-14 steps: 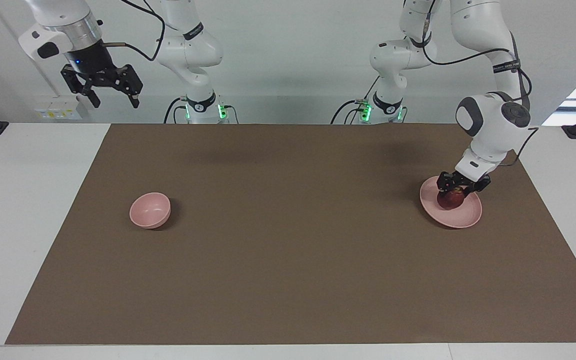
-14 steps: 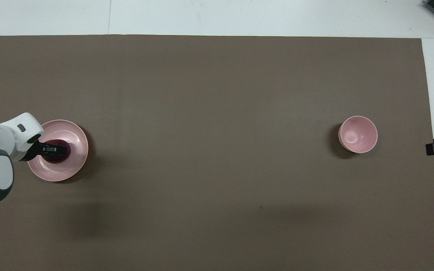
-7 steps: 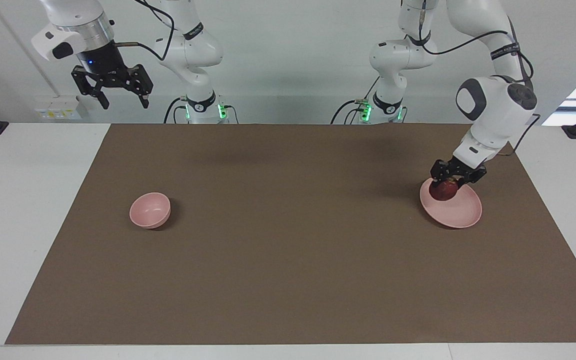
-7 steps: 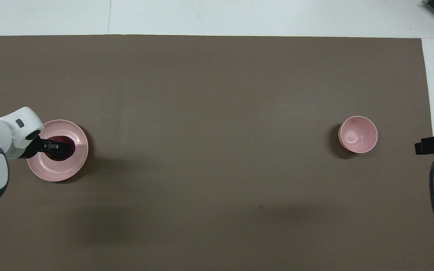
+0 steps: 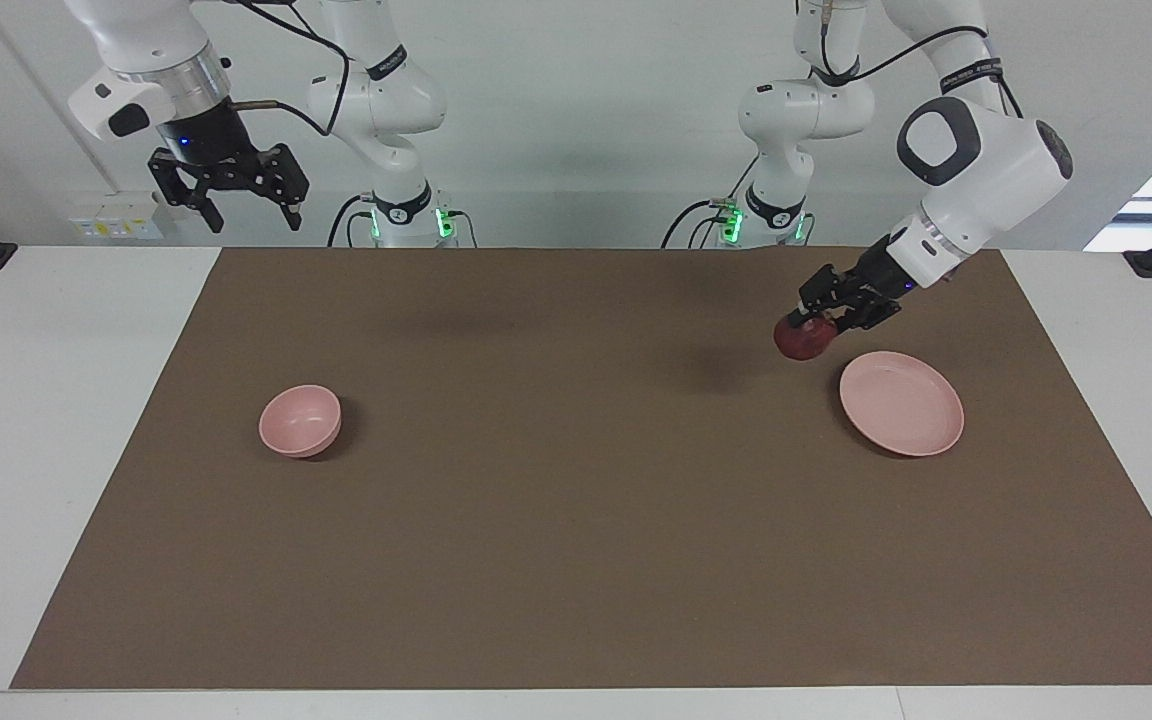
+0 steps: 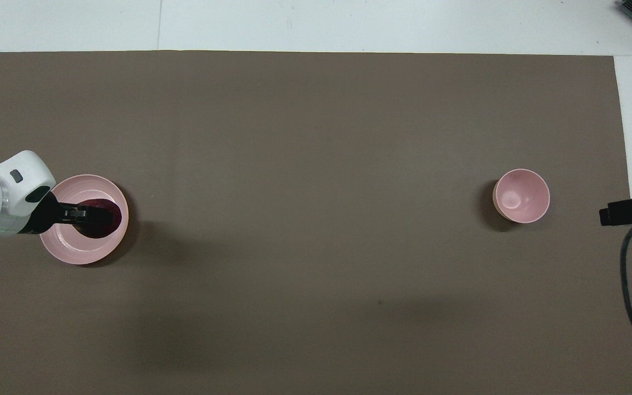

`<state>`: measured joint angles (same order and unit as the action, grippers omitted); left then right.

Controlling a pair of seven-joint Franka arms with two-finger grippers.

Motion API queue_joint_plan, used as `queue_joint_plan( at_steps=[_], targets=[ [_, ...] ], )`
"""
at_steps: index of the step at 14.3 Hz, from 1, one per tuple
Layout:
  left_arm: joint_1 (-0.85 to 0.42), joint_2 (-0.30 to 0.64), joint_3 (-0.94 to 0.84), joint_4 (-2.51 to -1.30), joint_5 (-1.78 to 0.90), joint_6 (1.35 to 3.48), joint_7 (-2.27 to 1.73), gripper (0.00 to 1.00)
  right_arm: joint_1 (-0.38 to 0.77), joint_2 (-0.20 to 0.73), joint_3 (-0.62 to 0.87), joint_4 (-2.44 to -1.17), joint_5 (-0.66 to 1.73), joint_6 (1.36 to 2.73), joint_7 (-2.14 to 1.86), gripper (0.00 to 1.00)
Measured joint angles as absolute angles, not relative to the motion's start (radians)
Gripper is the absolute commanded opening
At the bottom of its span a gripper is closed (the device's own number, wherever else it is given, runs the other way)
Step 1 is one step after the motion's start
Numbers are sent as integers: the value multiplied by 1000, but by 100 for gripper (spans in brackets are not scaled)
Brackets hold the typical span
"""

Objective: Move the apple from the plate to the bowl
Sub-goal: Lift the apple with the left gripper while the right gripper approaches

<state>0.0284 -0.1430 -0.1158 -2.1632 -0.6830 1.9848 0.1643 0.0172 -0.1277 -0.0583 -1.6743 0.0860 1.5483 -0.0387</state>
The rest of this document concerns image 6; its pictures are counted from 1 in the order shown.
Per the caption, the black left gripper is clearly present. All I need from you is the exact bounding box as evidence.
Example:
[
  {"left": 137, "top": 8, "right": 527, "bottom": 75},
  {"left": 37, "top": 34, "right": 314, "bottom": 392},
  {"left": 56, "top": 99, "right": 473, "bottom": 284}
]
[{"left": 23, "top": 188, "right": 115, "bottom": 236}]

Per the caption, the brown table mat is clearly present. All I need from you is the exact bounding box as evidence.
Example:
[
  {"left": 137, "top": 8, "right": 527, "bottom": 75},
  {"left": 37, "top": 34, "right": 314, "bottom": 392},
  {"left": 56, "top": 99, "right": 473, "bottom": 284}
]
[{"left": 0, "top": 50, "right": 632, "bottom": 395}]

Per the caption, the pink plate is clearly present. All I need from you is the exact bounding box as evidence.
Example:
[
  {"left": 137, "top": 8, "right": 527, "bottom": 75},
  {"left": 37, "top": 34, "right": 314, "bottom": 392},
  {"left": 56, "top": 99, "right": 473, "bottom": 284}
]
[{"left": 39, "top": 174, "right": 129, "bottom": 266}]

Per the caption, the dark red apple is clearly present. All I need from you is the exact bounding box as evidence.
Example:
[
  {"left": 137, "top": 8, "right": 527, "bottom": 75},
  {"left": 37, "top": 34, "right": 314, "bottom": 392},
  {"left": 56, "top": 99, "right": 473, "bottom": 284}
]
[{"left": 76, "top": 199, "right": 123, "bottom": 241}]

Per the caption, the pink bowl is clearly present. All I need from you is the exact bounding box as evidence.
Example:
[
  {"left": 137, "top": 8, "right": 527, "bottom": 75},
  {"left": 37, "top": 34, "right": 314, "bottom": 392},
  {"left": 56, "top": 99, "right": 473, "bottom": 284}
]
[{"left": 493, "top": 168, "right": 551, "bottom": 224}]

